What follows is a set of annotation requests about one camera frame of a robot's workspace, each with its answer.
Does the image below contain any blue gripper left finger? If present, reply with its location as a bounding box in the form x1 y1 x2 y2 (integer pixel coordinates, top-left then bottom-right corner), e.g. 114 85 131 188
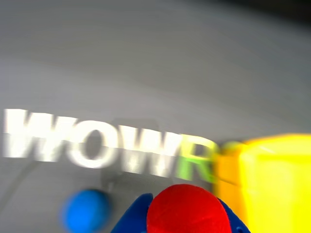
110 193 154 233

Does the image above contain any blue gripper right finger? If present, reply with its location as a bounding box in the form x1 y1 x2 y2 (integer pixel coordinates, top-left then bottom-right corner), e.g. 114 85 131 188
217 197 251 233

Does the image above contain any blue ball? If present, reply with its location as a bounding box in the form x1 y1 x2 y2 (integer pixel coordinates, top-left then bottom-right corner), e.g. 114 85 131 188
61 188 110 233

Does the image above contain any red ball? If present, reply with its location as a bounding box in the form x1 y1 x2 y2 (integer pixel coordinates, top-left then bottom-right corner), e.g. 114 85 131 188
146 183 231 233

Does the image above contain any yellow plastic bin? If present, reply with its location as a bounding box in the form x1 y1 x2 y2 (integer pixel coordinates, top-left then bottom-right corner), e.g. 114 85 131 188
210 132 311 233

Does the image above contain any grey mat with WOWR print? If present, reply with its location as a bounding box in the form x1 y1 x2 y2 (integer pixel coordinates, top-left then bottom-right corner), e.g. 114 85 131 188
0 0 311 233

